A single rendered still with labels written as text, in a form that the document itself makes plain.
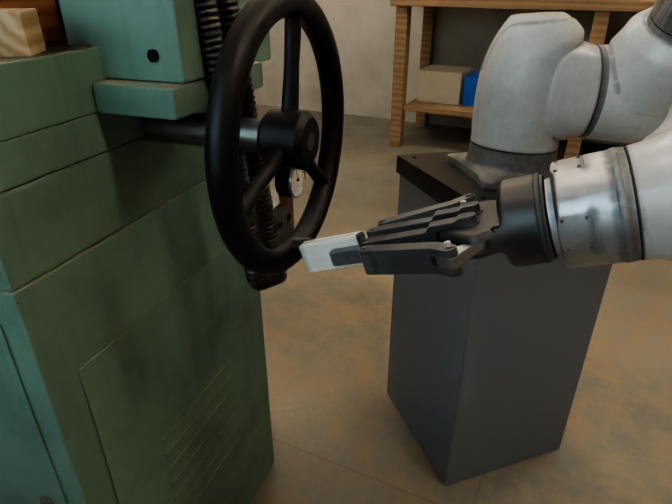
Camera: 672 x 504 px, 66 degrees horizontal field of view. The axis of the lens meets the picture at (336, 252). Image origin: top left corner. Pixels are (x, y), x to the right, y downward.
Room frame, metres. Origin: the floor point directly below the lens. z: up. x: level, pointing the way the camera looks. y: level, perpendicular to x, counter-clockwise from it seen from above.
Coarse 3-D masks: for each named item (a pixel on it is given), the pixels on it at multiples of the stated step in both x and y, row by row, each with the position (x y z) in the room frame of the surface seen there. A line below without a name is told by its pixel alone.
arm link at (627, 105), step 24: (648, 24) 0.85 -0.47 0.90; (600, 48) 0.90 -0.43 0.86; (624, 48) 0.85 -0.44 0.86; (648, 48) 0.82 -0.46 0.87; (624, 72) 0.84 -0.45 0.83; (648, 72) 0.81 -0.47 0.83; (600, 96) 0.85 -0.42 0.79; (624, 96) 0.83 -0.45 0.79; (648, 96) 0.82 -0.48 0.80; (600, 120) 0.85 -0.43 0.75; (624, 120) 0.84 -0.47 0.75; (648, 120) 0.84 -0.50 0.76
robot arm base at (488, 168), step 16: (448, 160) 0.98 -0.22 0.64; (464, 160) 0.94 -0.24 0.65; (480, 160) 0.89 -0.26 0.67; (496, 160) 0.87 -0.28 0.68; (512, 160) 0.86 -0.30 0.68; (528, 160) 0.86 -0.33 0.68; (544, 160) 0.86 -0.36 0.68; (480, 176) 0.86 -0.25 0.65; (496, 176) 0.85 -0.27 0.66; (512, 176) 0.85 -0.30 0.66; (544, 176) 0.86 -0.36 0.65
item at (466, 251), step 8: (448, 240) 0.38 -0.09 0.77; (464, 248) 0.37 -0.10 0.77; (472, 248) 0.37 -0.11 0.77; (480, 248) 0.38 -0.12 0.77; (456, 256) 0.36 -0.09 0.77; (464, 256) 0.37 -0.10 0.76; (472, 256) 0.37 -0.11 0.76; (440, 264) 0.37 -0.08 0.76; (448, 264) 0.36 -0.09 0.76; (456, 264) 0.36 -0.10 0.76
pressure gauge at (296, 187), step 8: (280, 168) 0.81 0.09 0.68; (288, 168) 0.81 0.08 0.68; (280, 176) 0.80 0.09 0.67; (288, 176) 0.80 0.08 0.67; (296, 176) 0.82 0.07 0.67; (304, 176) 0.85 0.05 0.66; (280, 184) 0.80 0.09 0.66; (288, 184) 0.80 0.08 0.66; (296, 184) 0.82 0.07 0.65; (304, 184) 0.84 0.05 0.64; (280, 192) 0.80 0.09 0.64; (288, 192) 0.80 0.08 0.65; (296, 192) 0.82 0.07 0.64; (280, 200) 0.83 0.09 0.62
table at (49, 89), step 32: (0, 64) 0.44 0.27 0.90; (32, 64) 0.47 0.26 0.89; (64, 64) 0.50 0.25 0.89; (96, 64) 0.54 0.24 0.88; (256, 64) 0.65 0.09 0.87; (0, 96) 0.44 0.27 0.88; (32, 96) 0.46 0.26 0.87; (64, 96) 0.50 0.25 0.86; (96, 96) 0.53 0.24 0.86; (128, 96) 0.51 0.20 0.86; (160, 96) 0.50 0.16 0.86; (192, 96) 0.52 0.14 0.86; (0, 128) 0.43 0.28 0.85; (32, 128) 0.46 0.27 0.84
